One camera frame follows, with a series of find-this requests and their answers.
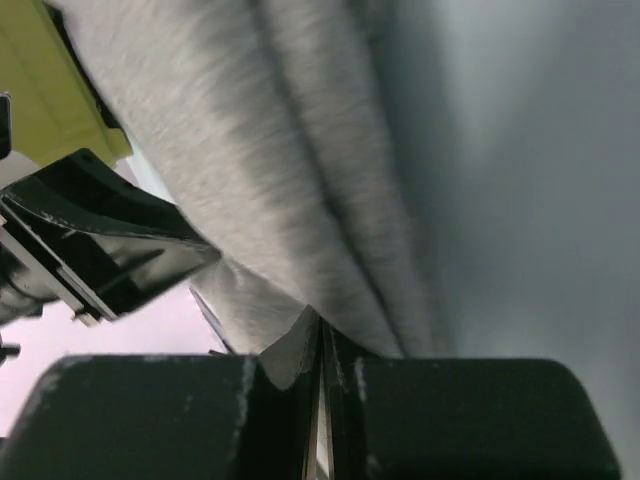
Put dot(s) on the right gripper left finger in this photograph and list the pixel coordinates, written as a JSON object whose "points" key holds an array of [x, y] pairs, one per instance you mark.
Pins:
{"points": [[174, 416]]}

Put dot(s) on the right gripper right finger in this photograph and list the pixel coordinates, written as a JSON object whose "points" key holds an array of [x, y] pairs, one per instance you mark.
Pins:
{"points": [[450, 418]]}

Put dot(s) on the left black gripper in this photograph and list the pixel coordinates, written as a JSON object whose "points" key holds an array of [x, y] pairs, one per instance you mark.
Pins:
{"points": [[100, 244]]}

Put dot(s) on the grey t shirt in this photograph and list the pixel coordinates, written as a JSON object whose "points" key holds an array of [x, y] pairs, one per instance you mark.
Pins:
{"points": [[263, 120]]}

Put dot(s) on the olive green plastic bin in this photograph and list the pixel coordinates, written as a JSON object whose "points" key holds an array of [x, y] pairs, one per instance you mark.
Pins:
{"points": [[55, 109]]}

